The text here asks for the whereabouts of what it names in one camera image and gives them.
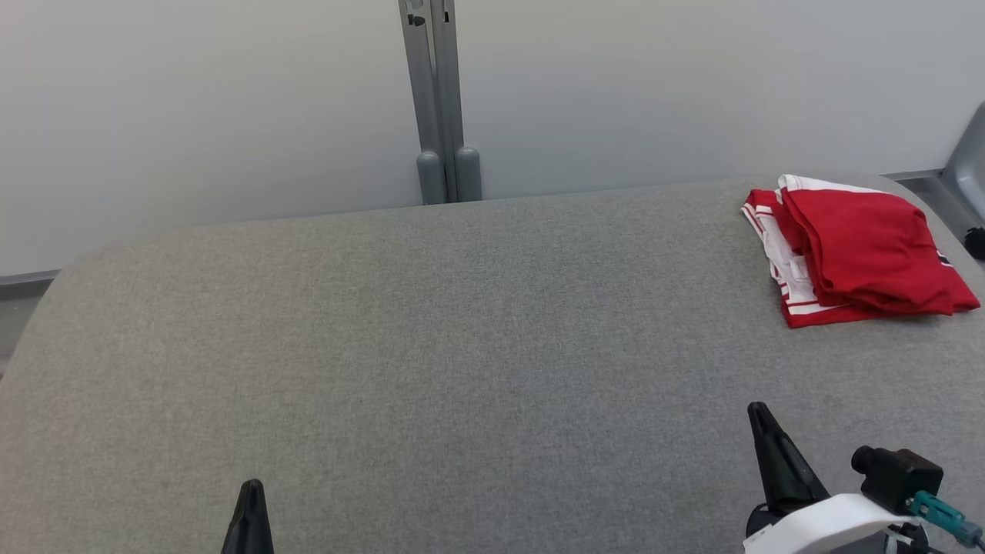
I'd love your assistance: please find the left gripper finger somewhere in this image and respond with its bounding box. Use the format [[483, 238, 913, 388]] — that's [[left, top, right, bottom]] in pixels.
[[221, 479, 252, 554], [250, 479, 275, 554]]

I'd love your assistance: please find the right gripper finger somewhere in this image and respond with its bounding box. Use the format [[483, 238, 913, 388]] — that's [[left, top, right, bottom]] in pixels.
[[762, 402, 830, 510], [748, 402, 793, 518]]

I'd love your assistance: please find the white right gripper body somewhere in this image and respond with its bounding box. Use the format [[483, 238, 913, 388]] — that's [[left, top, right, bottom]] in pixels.
[[743, 494, 920, 554]]

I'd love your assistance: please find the red white-sleeved T-shirt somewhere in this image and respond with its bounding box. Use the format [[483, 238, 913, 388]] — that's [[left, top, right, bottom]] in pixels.
[[741, 175, 982, 329]]

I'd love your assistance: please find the red Bulls jersey garment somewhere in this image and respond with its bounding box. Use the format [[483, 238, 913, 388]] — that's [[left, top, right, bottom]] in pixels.
[[779, 185, 980, 316]]

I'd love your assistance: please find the grey fabric sofa cushion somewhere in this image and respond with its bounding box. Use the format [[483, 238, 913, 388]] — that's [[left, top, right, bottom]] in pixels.
[[0, 175, 985, 554]]

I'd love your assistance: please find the teal right camera connector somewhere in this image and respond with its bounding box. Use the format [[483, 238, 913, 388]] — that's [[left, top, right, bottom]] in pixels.
[[907, 491, 984, 549]]

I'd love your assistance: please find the grey metal frame leg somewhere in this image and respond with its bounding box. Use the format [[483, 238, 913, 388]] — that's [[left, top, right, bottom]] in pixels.
[[942, 102, 985, 225]]

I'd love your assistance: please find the grey partition post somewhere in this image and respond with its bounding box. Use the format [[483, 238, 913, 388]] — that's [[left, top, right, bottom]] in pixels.
[[398, 0, 483, 205]]

